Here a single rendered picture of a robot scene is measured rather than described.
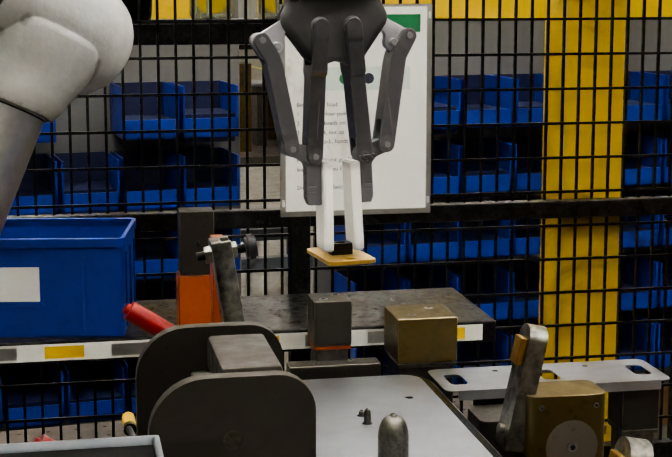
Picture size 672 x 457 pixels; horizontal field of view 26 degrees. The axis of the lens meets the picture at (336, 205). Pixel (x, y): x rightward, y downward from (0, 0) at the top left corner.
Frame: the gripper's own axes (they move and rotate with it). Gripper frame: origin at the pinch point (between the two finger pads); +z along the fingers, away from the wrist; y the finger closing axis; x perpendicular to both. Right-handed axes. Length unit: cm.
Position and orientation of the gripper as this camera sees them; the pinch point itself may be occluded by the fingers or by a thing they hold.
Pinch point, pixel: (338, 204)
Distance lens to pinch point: 114.4
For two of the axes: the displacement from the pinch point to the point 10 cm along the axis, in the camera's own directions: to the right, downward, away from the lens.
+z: 0.3, 9.9, 1.1
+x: 2.3, 1.0, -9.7
